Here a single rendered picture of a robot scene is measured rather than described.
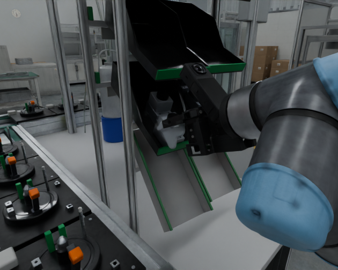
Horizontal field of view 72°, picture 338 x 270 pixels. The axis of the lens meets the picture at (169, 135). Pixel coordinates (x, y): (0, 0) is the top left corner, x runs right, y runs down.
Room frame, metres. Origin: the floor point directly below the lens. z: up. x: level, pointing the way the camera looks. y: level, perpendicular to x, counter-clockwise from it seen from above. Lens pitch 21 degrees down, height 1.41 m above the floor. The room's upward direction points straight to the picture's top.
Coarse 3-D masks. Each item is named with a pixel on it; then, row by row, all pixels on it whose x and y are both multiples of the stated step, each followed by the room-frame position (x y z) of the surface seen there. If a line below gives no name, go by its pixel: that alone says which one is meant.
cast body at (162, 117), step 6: (168, 114) 0.48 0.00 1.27; (174, 114) 0.48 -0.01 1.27; (156, 120) 0.53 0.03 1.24; (162, 120) 0.47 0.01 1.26; (156, 126) 0.50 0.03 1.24; (174, 126) 0.46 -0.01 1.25; (156, 132) 0.50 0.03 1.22; (162, 132) 0.48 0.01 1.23; (162, 138) 0.47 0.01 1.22; (180, 138) 0.47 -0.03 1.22; (162, 144) 0.47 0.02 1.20
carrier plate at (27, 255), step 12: (96, 216) 0.51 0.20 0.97; (72, 228) 0.47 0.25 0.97; (96, 228) 0.47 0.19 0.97; (108, 228) 0.47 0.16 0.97; (96, 240) 0.43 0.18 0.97; (108, 240) 0.43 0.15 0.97; (24, 252) 0.39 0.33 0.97; (36, 252) 0.39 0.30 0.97; (108, 252) 0.39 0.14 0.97; (120, 252) 0.39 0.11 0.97; (24, 264) 0.36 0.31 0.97; (108, 264) 0.36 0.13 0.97; (120, 264) 0.36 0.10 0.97; (132, 264) 0.36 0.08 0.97
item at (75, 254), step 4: (72, 244) 0.32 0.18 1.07; (68, 248) 0.32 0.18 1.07; (72, 248) 0.32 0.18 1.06; (76, 248) 0.31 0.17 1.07; (68, 252) 0.31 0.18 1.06; (72, 252) 0.30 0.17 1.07; (76, 252) 0.30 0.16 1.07; (80, 252) 0.30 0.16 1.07; (72, 256) 0.30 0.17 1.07; (76, 256) 0.30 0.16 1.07; (80, 256) 0.30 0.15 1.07; (72, 260) 0.29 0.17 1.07; (76, 260) 0.29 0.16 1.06; (72, 264) 0.29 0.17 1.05; (76, 264) 0.30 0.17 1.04; (72, 268) 0.31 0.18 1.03; (76, 268) 0.31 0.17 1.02
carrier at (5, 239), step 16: (48, 192) 0.60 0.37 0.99; (64, 192) 0.62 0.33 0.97; (0, 208) 0.54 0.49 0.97; (16, 208) 0.52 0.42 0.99; (32, 208) 0.52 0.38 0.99; (48, 208) 0.52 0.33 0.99; (64, 208) 0.54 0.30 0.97; (0, 224) 0.48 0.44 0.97; (16, 224) 0.47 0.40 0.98; (32, 224) 0.48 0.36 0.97; (48, 224) 0.48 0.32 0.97; (64, 224) 0.49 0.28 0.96; (0, 240) 0.43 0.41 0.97; (16, 240) 0.43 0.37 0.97; (32, 240) 0.43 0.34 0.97
